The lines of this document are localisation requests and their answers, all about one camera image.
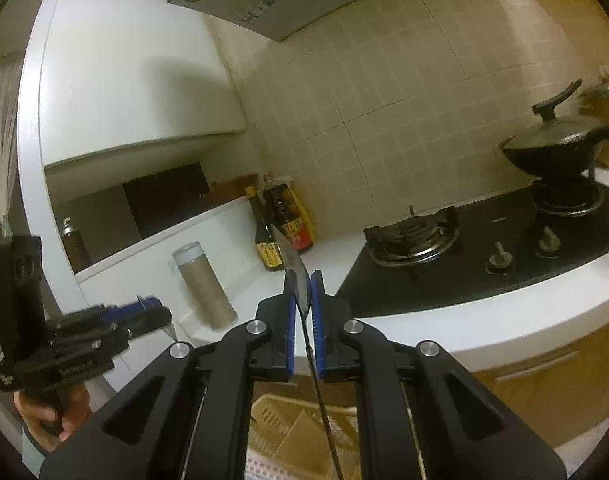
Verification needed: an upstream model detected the brown spray can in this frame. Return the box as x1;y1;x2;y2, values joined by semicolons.
60;216;92;273

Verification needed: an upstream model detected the bare gas burner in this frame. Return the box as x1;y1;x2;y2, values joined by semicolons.
363;205;460;267

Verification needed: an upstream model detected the white wall cabinet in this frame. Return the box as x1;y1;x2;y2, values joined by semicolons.
17;0;248;171

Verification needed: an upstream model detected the gas burner under wok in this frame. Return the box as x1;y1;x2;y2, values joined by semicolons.
532;180;603;217

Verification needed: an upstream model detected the grey range hood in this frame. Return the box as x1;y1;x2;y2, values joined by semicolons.
164;0;488;43

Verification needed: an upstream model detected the gold thermos flask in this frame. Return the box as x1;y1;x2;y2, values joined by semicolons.
172;242;238;330

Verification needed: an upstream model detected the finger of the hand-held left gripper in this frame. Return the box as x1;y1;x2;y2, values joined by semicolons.
104;296;164;325
124;308;174;343

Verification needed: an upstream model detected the yellow label sauce bottle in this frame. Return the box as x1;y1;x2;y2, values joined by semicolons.
244;185;285;272

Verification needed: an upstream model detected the beige utensil holder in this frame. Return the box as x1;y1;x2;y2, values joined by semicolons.
248;393;361;480

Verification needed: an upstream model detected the stove knob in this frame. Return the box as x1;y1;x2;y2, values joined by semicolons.
537;226;560;257
487;242;513;275

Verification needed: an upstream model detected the yellow oil bottle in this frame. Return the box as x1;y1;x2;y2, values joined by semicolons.
284;175;317;246

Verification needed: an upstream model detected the wooden cutting board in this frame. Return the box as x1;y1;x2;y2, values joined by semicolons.
207;174;259;206

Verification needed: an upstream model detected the person's left hand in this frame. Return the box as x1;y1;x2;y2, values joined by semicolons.
13;386;92;443

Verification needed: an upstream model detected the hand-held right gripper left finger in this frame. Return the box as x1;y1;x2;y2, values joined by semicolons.
39;270;298;480

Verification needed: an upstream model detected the red label sauce bottle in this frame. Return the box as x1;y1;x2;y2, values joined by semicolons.
262;172;314;254

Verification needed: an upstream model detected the black spatula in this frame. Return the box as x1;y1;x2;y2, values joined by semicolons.
270;224;344;480

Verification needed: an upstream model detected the black glass gas stove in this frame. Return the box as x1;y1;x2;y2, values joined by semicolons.
335;180;609;318

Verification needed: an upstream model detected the woven checkered mat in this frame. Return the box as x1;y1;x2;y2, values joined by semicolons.
248;452;281;480

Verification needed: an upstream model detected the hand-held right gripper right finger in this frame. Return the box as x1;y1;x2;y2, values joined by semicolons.
309;270;568;480

